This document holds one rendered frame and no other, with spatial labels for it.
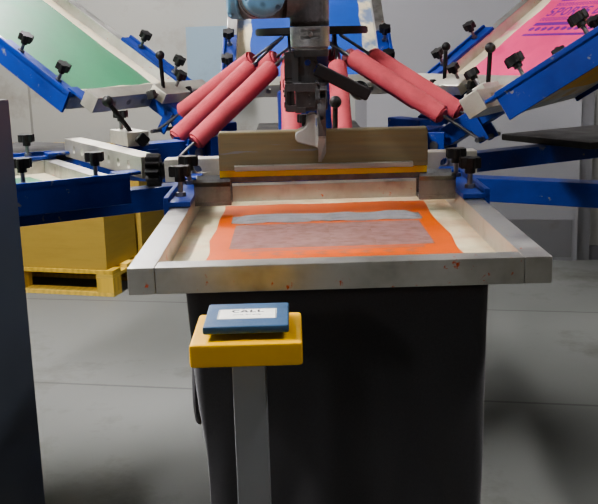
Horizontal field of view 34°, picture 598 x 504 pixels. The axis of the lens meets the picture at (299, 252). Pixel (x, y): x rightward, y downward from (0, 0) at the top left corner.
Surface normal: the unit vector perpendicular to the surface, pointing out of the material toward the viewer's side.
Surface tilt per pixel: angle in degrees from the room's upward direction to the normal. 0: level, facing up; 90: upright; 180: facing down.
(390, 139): 90
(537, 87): 90
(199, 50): 90
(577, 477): 0
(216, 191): 90
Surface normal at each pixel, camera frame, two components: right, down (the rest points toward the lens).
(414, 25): -0.18, 0.22
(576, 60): -0.49, 0.20
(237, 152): 0.03, 0.22
